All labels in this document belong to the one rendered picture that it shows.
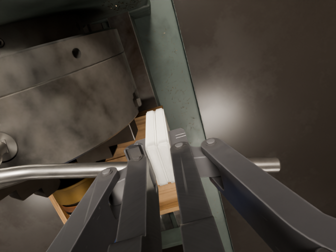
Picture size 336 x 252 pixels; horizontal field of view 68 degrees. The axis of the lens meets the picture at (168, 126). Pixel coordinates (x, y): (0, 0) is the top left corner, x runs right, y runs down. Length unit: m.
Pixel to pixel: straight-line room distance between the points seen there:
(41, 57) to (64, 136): 0.08
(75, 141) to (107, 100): 0.06
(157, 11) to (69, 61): 0.66
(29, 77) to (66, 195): 0.23
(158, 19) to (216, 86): 0.74
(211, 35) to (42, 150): 1.31
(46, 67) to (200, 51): 1.27
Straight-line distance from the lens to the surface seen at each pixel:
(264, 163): 0.20
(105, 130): 0.31
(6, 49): 0.33
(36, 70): 0.28
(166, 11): 0.93
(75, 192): 0.45
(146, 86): 0.62
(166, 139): 0.16
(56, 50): 0.29
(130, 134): 0.39
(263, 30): 1.60
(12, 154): 0.30
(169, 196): 0.74
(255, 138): 1.76
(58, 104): 0.29
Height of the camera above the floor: 1.47
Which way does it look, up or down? 68 degrees down
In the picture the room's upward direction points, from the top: 170 degrees clockwise
